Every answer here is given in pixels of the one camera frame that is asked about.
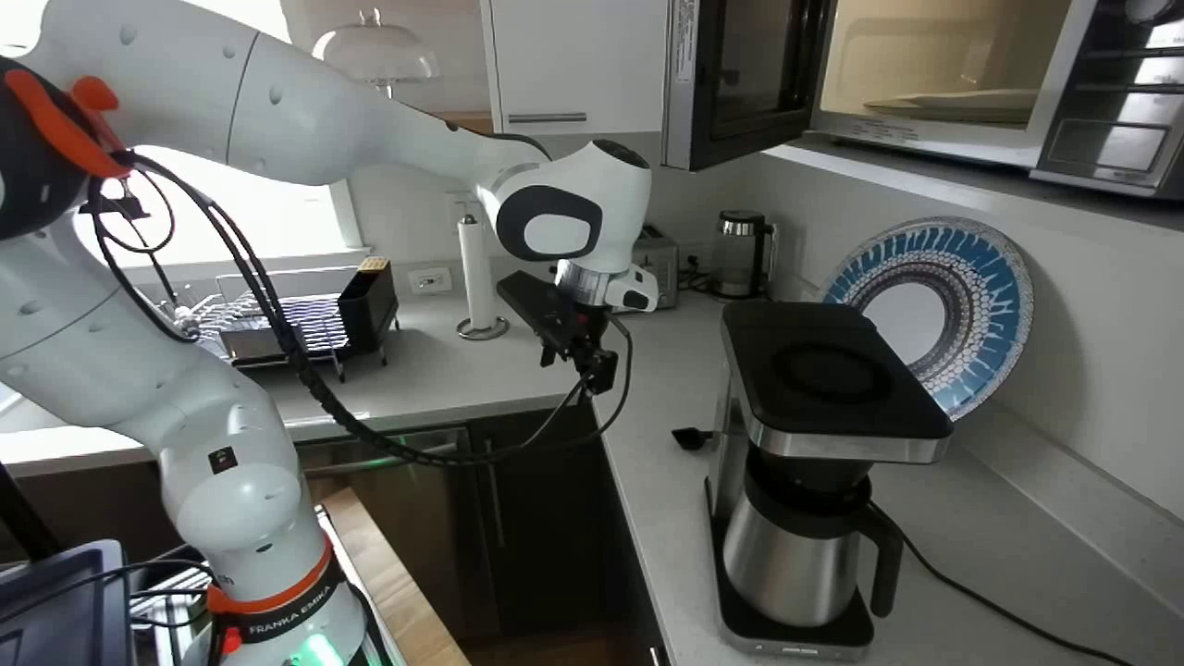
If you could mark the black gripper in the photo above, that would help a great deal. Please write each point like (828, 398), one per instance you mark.
(564, 325)

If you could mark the black microwave door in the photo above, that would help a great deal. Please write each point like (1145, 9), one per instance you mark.
(743, 74)

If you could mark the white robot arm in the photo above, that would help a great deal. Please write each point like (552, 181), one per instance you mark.
(118, 74)

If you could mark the silver microwave oven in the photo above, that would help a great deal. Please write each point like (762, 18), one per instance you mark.
(1069, 91)

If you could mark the small black object on counter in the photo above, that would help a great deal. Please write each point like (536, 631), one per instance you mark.
(694, 436)

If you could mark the white paper towel roll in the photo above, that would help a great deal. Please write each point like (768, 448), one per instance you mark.
(483, 319)

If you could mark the silver toaster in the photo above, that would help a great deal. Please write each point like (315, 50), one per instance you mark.
(659, 255)

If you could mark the steel electric kettle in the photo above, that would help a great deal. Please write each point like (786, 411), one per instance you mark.
(743, 254)

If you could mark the dark lower cabinets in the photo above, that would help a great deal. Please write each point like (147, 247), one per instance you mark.
(526, 559)

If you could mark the black steel coffee maker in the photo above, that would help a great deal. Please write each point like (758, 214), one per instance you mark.
(815, 398)

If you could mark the black dish rack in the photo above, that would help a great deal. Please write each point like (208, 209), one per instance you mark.
(334, 323)

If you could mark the steel coffee carafe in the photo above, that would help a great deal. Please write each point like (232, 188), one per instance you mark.
(794, 540)

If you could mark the white upper cabinet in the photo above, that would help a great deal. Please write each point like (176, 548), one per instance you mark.
(577, 62)

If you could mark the wooden board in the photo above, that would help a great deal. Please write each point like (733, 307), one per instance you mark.
(408, 624)

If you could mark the blue white decorative plate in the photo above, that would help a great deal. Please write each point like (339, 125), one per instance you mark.
(952, 299)

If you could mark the white pendant lamp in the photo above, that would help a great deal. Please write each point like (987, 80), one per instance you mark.
(379, 51)

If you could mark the white wall outlet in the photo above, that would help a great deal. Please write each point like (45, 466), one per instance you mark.
(430, 278)

